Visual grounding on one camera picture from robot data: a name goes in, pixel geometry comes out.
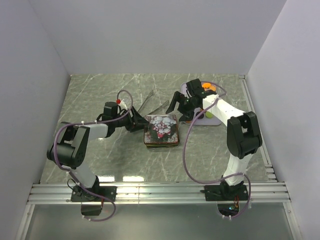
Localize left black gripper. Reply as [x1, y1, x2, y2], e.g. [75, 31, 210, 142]
[113, 106, 150, 132]

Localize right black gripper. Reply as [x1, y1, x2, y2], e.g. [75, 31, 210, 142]
[165, 91, 198, 122]

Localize metal tongs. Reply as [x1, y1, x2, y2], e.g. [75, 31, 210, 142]
[137, 89, 169, 116]

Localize gold tin lid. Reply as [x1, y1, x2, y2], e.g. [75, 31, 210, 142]
[143, 114, 180, 148]

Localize gold cookie tin base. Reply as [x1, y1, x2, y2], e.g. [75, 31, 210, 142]
[146, 142, 179, 150]

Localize lavender plastic tray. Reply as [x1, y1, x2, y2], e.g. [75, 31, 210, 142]
[180, 81, 222, 126]

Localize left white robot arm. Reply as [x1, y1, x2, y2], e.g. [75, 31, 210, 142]
[46, 99, 149, 202]

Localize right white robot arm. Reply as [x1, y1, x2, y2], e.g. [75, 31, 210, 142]
[166, 78, 263, 201]

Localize orange fish cookie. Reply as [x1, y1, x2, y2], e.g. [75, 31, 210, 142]
[201, 82, 212, 89]

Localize orange flower cookie top-right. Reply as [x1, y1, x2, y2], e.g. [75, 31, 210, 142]
[209, 85, 217, 92]

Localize green round cookie right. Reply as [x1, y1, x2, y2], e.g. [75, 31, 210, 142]
[205, 112, 214, 119]

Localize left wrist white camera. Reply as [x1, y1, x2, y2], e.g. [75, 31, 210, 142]
[116, 99, 128, 111]

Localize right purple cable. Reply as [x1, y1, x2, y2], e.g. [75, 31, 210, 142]
[182, 81, 252, 220]

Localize aluminium rail frame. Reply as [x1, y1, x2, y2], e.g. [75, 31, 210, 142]
[14, 73, 300, 240]

